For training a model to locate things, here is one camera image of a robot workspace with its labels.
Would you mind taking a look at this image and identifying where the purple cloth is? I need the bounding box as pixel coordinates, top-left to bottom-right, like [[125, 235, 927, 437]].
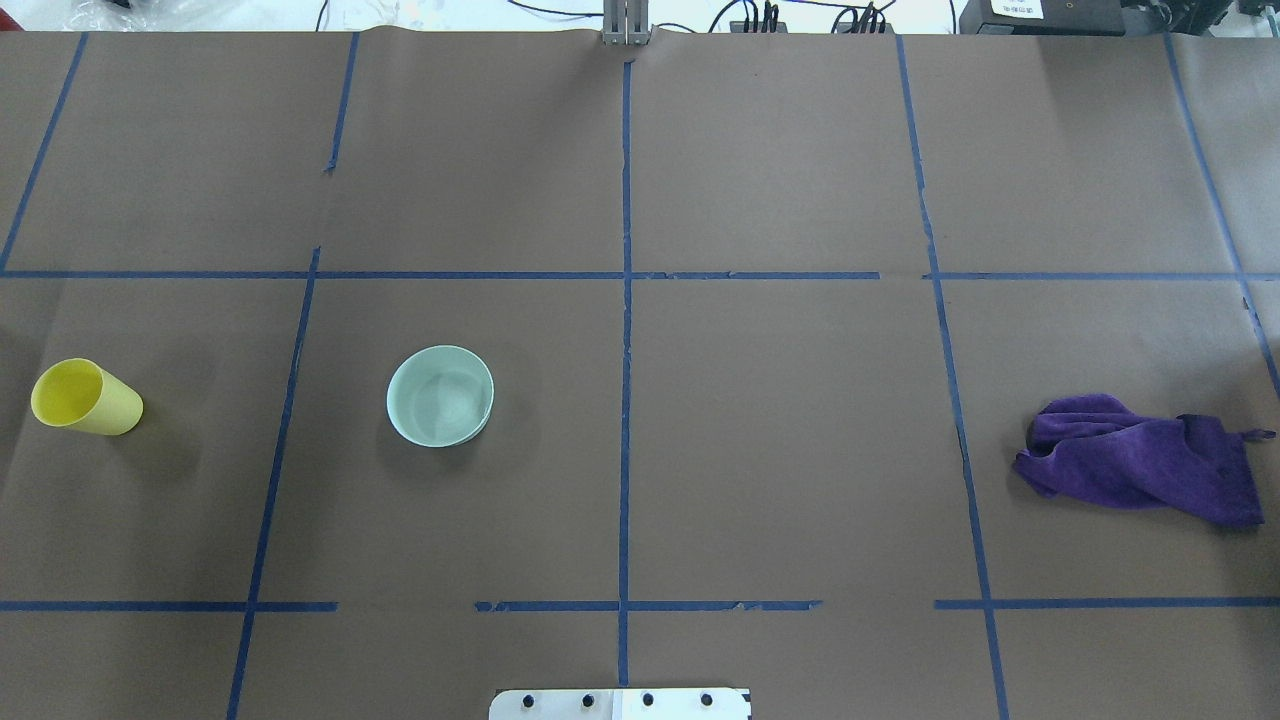
[[1012, 395, 1276, 528]]

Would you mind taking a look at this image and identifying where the yellow plastic cup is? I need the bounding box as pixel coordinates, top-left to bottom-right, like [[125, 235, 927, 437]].
[[29, 357, 145, 436]]

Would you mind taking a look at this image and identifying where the black computer box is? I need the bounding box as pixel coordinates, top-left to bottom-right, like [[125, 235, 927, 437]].
[[957, 1, 1125, 37]]

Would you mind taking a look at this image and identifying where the light green bowl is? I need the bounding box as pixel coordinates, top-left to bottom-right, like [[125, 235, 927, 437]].
[[385, 345, 495, 448]]

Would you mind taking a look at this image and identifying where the black usb hub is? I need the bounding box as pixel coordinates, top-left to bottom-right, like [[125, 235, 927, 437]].
[[730, 15, 788, 35], [832, 14, 892, 35]]

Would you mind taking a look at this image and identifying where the aluminium frame post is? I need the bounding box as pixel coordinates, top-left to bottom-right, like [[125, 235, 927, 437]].
[[602, 0, 652, 46]]

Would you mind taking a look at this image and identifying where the white pedestal base plate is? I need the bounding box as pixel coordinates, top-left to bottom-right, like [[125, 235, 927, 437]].
[[488, 687, 753, 719]]

